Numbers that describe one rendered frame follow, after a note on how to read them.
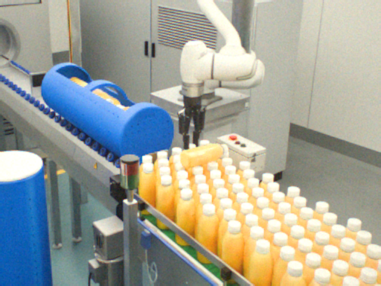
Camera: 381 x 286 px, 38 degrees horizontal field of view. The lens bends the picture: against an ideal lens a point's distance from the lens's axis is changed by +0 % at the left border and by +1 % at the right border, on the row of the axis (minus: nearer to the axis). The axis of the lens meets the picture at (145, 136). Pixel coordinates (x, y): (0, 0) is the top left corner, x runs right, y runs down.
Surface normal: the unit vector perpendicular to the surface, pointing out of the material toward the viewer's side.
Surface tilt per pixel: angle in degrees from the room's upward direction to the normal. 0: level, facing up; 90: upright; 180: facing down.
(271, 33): 90
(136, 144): 90
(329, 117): 90
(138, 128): 90
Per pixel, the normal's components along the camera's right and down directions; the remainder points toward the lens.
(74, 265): 0.00, -0.92
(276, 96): 0.63, 0.29
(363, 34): -0.77, 0.24
